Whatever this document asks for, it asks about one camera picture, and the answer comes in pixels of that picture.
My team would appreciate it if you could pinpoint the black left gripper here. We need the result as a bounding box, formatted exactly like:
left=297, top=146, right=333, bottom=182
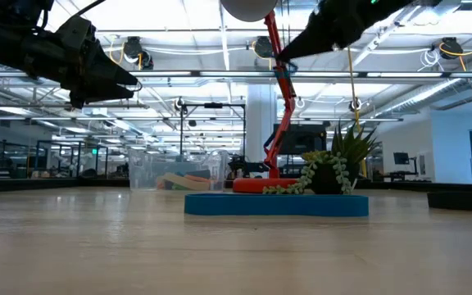
left=14, top=34, right=139, bottom=110

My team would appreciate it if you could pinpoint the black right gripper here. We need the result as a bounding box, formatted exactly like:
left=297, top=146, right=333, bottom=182
left=277, top=0, right=415, bottom=62

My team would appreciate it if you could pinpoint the beige wooden board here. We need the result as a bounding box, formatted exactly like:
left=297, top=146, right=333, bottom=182
left=159, top=171, right=211, bottom=192

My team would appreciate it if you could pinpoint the clear plastic bin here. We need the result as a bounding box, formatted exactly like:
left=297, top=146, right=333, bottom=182
left=128, top=147, right=229, bottom=192

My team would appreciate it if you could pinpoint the red desk lamp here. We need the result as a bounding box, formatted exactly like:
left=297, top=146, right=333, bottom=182
left=219, top=0, right=302, bottom=194

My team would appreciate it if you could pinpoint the black monitor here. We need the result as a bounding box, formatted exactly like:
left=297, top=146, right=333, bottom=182
left=275, top=123, right=328, bottom=156

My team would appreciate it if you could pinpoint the white pillar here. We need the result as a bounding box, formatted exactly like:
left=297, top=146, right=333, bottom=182
left=244, top=84, right=278, bottom=165

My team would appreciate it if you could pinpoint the potted succulent plant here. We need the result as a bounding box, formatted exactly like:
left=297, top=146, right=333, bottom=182
left=262, top=120, right=380, bottom=196

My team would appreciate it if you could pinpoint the small monitor on stand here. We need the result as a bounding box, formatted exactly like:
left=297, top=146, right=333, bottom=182
left=393, top=152, right=418, bottom=178

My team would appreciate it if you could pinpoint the ceiling cable reel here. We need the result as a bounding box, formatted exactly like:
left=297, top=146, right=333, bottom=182
left=253, top=35, right=274, bottom=59
left=439, top=36, right=465, bottom=61
left=122, top=35, right=155, bottom=70

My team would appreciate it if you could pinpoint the yellow hanging cable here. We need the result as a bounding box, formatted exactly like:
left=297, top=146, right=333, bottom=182
left=345, top=45, right=368, bottom=178

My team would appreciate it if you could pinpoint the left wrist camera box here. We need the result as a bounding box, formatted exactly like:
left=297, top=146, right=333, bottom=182
left=57, top=15, right=97, bottom=52

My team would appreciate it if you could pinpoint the black cage frame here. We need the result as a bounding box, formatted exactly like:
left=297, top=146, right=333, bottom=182
left=34, top=140, right=109, bottom=178

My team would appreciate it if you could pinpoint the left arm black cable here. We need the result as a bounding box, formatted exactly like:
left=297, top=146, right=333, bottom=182
left=74, top=0, right=108, bottom=18

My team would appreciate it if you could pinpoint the black metal frame stand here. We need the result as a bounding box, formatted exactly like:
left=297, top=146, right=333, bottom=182
left=179, top=102, right=247, bottom=165

